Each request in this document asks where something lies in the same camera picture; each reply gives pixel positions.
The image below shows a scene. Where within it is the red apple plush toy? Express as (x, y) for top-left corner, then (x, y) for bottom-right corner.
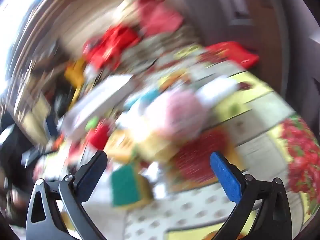
(84, 117), (114, 152)

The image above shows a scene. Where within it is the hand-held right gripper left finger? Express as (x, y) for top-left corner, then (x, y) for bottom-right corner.
(25, 151), (108, 240)

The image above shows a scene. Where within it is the pink plush toy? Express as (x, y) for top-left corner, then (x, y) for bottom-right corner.
(146, 90), (209, 142)

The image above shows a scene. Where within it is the plaid cloth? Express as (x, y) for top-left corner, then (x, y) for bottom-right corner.
(117, 30), (200, 64)

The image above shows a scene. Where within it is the red plastic bag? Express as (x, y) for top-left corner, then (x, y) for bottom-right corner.
(135, 0), (184, 37)

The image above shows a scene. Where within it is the window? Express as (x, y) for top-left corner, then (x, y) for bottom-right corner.
(0, 0), (53, 88)

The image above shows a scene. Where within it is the printed tablecloth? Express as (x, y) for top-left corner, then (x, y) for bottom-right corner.
(32, 44), (320, 240)

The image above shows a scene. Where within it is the red tote bag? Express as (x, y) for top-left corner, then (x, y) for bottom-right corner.
(84, 25), (140, 71)

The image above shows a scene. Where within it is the yellow bag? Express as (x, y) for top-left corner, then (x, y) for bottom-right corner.
(64, 59), (87, 100)

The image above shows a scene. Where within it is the red cloth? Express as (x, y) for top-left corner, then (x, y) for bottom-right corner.
(205, 41), (260, 68)

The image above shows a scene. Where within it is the light blue soft toy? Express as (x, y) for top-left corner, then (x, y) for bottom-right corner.
(124, 89), (162, 109)

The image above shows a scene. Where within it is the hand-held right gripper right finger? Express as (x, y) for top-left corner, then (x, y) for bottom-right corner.
(207, 151), (292, 240)

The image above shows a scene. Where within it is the cluttered storage shelf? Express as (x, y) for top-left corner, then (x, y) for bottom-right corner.
(7, 37), (63, 143)

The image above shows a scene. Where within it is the dark panelled door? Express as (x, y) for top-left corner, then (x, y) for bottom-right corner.
(175, 0), (320, 100)

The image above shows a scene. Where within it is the white cardboard box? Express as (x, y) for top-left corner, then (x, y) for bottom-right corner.
(61, 75), (134, 137)

